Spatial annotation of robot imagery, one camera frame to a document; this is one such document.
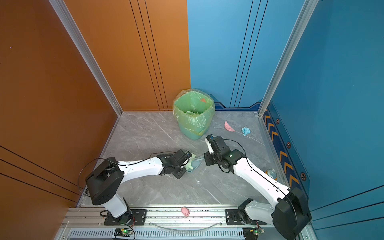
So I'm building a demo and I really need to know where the grey-green plastic dustpan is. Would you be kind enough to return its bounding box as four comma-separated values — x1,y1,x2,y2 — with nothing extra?
186,156,205,173

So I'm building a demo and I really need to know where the pink paper scrap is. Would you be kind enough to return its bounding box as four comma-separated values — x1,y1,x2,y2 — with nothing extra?
224,121,235,132

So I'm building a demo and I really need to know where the light blue paper scrap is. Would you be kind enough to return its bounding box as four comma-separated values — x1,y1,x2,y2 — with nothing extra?
242,127,251,136

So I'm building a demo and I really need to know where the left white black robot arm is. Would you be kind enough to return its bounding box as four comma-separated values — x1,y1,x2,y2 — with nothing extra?
85,150,192,219

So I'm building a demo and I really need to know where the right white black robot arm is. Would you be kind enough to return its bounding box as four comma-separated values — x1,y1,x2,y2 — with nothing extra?
205,135,312,240

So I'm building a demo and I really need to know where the green trash bin with liner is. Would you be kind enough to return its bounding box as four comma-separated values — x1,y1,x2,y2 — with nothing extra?
173,89,216,140

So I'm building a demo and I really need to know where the right circuit board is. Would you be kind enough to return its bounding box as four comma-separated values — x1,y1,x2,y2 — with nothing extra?
243,228,265,240

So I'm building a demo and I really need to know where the circuit board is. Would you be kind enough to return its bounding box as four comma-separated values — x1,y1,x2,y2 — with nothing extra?
243,228,265,240
114,228,135,239

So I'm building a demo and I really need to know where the left circuit board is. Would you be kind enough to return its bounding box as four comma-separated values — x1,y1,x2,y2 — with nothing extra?
114,228,135,239

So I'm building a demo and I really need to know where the pink paper ball on rail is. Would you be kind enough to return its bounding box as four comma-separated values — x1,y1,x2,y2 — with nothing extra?
181,207,190,217

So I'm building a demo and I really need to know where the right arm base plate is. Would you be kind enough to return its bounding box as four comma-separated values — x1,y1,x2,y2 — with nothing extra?
225,209,267,226

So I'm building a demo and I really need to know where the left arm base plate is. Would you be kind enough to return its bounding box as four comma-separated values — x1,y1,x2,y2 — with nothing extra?
102,209,147,226

